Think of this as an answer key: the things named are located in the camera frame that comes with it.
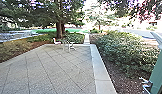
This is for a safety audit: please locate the green framed glass door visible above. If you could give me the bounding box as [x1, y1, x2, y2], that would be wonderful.
[140, 31, 162, 94]

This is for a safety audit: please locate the white outdoor chair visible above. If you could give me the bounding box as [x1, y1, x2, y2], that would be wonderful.
[52, 37, 63, 46]
[62, 38, 77, 52]

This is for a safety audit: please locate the large outdoor tree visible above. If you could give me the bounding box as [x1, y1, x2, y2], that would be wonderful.
[16, 0, 86, 39]

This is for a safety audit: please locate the green outdoor hedge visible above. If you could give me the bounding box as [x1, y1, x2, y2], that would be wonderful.
[95, 30, 161, 76]

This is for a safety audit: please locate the metal door handle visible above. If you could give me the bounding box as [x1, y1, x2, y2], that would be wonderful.
[139, 77, 153, 90]

